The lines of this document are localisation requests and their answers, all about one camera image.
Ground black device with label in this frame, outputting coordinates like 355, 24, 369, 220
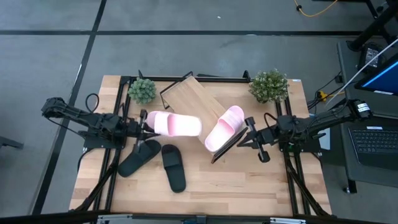
357, 42, 386, 74

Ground white cable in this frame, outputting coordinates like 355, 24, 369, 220
328, 39, 398, 103

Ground black stand leg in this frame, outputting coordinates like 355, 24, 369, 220
346, 0, 398, 52

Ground black laptop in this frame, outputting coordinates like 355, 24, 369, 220
348, 126, 398, 171

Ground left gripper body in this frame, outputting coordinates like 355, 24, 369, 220
126, 108, 148, 156

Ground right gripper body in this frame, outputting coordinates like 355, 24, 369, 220
244, 116, 280, 164

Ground black cable bundle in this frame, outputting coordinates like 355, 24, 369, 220
306, 71, 343, 110

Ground white flowering potted plant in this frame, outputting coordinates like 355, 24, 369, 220
248, 68, 290, 105

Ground black aluminium table frame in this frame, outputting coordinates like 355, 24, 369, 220
70, 70, 332, 218

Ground wooden shelf with black frame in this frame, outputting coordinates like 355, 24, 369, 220
159, 70, 249, 165

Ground black slide sandal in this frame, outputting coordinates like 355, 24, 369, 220
161, 143, 187, 194
117, 139, 162, 179

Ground monitor with blue screen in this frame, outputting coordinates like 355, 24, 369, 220
354, 58, 398, 96

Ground grey floor stand foot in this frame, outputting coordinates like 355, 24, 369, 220
0, 136, 24, 150

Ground white flat box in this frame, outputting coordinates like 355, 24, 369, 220
318, 129, 331, 151

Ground pink slide sandal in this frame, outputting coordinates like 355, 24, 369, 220
145, 110, 203, 138
204, 105, 246, 153

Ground yellow cable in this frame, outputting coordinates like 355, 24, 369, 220
294, 0, 338, 18

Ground grey side desk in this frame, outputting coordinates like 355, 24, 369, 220
337, 40, 398, 194

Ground round green plant white pot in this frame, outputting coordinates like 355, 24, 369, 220
127, 77, 157, 105

